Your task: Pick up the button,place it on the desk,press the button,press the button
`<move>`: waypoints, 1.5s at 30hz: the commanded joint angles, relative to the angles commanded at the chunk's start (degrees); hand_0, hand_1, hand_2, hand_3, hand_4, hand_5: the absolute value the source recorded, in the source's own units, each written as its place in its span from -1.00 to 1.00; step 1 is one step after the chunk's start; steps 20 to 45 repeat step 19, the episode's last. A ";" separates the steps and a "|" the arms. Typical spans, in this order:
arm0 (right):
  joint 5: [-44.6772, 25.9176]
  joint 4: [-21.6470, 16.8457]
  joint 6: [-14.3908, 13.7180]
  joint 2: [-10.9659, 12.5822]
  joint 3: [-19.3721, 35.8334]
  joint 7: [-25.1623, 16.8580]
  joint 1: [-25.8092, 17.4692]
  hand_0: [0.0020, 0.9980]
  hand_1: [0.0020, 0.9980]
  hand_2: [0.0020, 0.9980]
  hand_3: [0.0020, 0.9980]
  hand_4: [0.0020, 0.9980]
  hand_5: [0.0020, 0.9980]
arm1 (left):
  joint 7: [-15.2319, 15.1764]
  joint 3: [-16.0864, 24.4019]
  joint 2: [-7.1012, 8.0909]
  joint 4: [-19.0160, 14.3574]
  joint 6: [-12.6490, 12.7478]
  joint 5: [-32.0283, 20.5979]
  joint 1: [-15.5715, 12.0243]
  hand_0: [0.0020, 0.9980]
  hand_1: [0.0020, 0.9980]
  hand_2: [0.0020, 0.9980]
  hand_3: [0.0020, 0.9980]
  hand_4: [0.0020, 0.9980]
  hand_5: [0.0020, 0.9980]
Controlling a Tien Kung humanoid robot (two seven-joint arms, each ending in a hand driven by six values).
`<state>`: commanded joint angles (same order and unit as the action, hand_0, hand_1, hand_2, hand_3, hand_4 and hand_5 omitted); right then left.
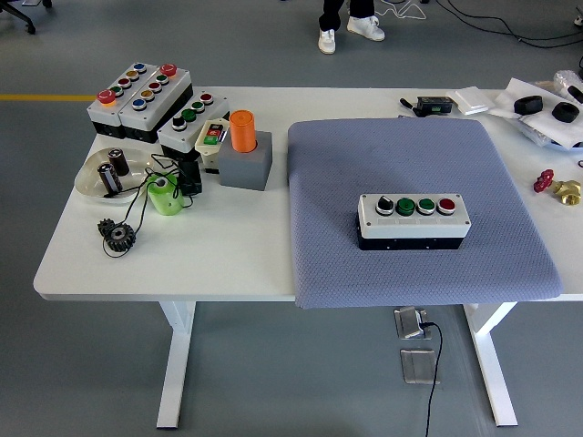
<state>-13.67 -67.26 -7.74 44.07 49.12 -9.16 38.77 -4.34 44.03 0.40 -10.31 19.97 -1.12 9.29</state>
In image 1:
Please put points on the four-control white button box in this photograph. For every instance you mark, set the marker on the four-control white button box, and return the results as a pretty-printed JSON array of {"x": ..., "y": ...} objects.
[
  {"x": 410, "y": 225},
  {"x": 200, "y": 120}
]

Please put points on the five-button white control box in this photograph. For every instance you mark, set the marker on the five-button white control box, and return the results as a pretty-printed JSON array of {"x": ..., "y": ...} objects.
[
  {"x": 125, "y": 93},
  {"x": 157, "y": 102}
]

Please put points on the grey block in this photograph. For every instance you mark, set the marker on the grey block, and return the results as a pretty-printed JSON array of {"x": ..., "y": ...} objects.
[{"x": 243, "y": 168}]

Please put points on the grey-blue textured mat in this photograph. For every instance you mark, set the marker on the grey-blue textured mat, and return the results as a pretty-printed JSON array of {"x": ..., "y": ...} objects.
[{"x": 364, "y": 159}]

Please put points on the orange cylinder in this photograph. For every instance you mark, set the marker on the orange cylinder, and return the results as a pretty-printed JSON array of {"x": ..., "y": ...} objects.
[{"x": 242, "y": 132}]

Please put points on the small black box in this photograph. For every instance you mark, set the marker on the small black box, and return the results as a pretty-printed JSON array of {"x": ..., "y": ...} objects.
[{"x": 190, "y": 179}]

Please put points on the light green cylinder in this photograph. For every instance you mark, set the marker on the light green cylinder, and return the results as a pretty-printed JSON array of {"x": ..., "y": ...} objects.
[{"x": 165, "y": 198}]

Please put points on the open metal floor socket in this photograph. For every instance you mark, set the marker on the open metal floor socket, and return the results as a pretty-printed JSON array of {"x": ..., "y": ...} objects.
[{"x": 410, "y": 324}]

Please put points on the black marker pen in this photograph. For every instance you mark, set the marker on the black marker pen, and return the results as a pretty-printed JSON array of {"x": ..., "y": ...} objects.
[{"x": 409, "y": 105}]

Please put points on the large dark metal gear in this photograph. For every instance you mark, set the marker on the large dark metal gear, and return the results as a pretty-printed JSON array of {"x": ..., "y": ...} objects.
[{"x": 120, "y": 237}]

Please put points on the dark brown capacitor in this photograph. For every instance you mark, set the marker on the dark brown capacitor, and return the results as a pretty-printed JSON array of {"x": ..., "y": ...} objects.
[
  {"x": 119, "y": 163},
  {"x": 109, "y": 178}
]

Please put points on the person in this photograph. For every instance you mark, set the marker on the person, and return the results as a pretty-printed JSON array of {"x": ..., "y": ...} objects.
[{"x": 327, "y": 41}]

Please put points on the black electronic module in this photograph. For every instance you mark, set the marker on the black electronic module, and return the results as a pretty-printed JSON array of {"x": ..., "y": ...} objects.
[{"x": 435, "y": 104}]

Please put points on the white table leg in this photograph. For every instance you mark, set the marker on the white table leg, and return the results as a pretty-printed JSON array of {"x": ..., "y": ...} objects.
[
  {"x": 177, "y": 364},
  {"x": 494, "y": 364}
]

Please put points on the small dark metal gear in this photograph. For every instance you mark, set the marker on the small dark metal gear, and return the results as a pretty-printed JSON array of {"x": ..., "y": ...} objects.
[{"x": 105, "y": 226}]

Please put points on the closed metal floor plate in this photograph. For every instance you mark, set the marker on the closed metal floor plate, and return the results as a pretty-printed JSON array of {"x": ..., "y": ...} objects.
[{"x": 419, "y": 366}]

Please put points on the clear shallow dish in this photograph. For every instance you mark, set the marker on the clear shallow dish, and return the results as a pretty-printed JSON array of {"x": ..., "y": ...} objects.
[{"x": 88, "y": 182}]

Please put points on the white paper sheet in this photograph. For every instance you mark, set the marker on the white paper sheet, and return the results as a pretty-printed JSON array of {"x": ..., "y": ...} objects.
[{"x": 510, "y": 98}]

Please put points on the clear bubble wrap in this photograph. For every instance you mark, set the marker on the clear bubble wrap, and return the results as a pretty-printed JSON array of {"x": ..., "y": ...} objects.
[{"x": 562, "y": 79}]

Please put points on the black office chair base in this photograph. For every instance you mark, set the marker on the black office chair base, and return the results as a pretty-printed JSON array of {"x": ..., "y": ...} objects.
[{"x": 25, "y": 18}]

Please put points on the beige red-green switch box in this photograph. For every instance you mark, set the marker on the beige red-green switch box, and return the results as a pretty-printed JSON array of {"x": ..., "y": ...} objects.
[{"x": 210, "y": 143}]

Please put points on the white switch plate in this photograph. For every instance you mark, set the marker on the white switch plate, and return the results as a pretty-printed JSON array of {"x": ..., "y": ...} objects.
[{"x": 471, "y": 101}]

